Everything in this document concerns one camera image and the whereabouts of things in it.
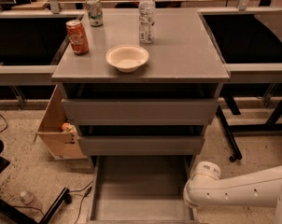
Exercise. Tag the grey bottom drawer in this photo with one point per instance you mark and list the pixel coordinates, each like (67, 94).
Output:
(140, 190)

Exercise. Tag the grey drawer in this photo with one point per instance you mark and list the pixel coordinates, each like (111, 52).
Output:
(108, 140)
(98, 111)
(140, 190)

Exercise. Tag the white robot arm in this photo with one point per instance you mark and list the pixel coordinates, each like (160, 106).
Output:
(261, 189)

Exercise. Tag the grey top drawer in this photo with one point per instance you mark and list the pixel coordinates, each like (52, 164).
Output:
(98, 111)

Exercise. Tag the grey middle drawer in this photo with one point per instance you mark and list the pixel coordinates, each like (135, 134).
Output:
(108, 140)

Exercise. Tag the white paper bowl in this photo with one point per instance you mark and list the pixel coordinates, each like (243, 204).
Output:
(127, 58)

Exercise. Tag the orange fruit in box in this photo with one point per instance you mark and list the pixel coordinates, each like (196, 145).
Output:
(65, 126)

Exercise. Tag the cardboard box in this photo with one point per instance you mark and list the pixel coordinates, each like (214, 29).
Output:
(61, 145)

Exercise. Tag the black table leg with caster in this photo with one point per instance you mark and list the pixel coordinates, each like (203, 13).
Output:
(236, 156)

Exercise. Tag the orange soda can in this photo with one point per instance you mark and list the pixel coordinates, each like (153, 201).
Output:
(77, 37)

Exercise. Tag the clear plastic water bottle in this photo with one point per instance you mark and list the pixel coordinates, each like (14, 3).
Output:
(146, 21)

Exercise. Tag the green white soda can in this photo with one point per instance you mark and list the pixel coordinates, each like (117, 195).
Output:
(95, 13)

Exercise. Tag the plastic bottle on floor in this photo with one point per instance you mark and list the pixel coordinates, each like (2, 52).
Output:
(30, 200)

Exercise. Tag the black floor stand leg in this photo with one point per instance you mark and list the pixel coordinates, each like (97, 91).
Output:
(15, 214)

